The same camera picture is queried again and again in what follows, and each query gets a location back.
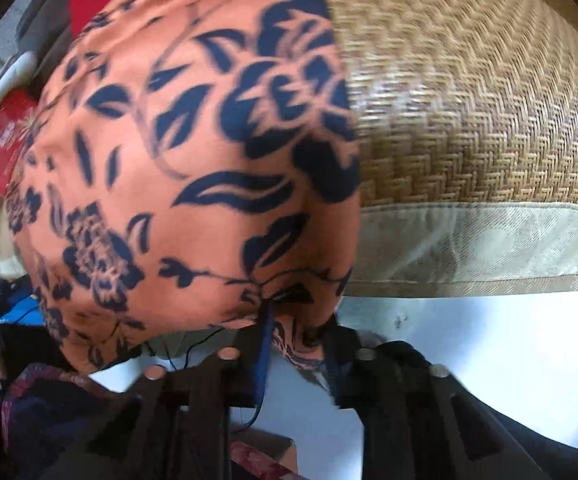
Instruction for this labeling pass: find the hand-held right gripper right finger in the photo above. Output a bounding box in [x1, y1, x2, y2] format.
[325, 325, 552, 480]

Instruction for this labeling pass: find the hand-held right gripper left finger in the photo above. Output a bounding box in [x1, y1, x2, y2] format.
[94, 302, 275, 480]

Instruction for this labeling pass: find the orange floral garment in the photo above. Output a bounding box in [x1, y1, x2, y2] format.
[4, 0, 362, 376]

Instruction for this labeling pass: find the person's dark patterned clothing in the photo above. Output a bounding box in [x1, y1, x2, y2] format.
[2, 365, 140, 480]

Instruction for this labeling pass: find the red printed box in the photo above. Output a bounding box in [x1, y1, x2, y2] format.
[0, 89, 37, 196]

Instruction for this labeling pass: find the woven rattan mat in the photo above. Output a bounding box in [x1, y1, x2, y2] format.
[319, 0, 578, 298]

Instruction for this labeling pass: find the thin black cable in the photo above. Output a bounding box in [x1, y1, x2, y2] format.
[142, 322, 265, 433]

